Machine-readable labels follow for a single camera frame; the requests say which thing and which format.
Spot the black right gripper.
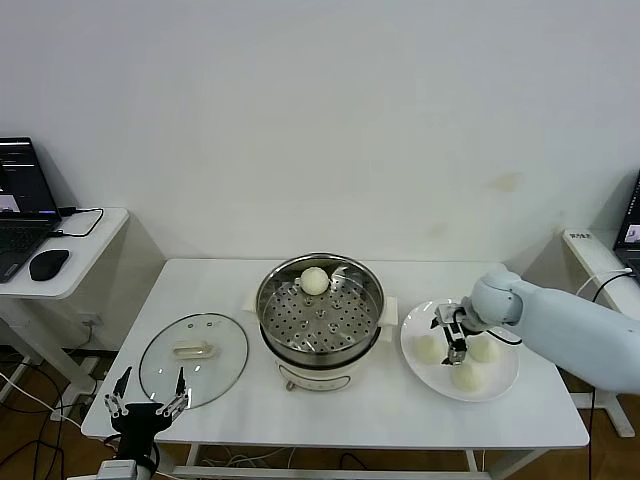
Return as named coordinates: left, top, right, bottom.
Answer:
left=430, top=314, right=489, bottom=366

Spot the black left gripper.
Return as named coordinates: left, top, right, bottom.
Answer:
left=103, top=366, right=194, bottom=461

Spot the white steamed baozi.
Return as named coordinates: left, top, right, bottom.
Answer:
left=451, top=362, right=484, bottom=391
left=414, top=334, right=444, bottom=366
left=469, top=337, right=501, bottom=364
left=300, top=266, right=331, bottom=296

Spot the glass lid with cream handle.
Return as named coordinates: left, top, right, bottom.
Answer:
left=138, top=312, right=250, bottom=411

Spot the stainless steel steamer basket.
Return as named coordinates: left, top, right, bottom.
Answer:
left=242, top=253, right=400, bottom=366

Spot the white round plate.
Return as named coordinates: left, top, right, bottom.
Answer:
left=399, top=299, right=521, bottom=404

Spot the cream electric pot base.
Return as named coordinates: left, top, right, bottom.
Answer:
left=258, top=319, right=401, bottom=394

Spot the white side desk with mouse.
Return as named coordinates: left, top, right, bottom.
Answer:
left=0, top=207, right=130, bottom=401

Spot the black computer mouse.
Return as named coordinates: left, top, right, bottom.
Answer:
left=28, top=248, right=70, bottom=282

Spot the white side desk with label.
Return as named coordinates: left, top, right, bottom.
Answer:
left=562, top=228, right=640, bottom=439

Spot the black laptop with pink windows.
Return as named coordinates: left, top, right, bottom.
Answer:
left=0, top=137, right=64, bottom=285

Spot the black laptop with dark screen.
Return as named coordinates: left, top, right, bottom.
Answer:
left=612, top=169, right=640, bottom=281

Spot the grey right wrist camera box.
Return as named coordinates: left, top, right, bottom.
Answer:
left=434, top=302, right=469, bottom=326

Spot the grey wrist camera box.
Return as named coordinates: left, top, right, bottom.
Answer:
left=97, top=459, right=139, bottom=480
left=434, top=302, right=469, bottom=326

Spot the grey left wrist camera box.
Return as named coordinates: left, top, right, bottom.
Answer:
left=97, top=459, right=139, bottom=480

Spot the white floor cable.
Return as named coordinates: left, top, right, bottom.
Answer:
left=0, top=372, right=86, bottom=429

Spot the black cable with adapter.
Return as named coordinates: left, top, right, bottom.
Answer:
left=592, top=272, right=640, bottom=304

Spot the white table frame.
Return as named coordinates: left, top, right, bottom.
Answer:
left=169, top=442, right=494, bottom=480

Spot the black laptop charger cable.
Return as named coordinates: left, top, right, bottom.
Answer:
left=49, top=205, right=105, bottom=239

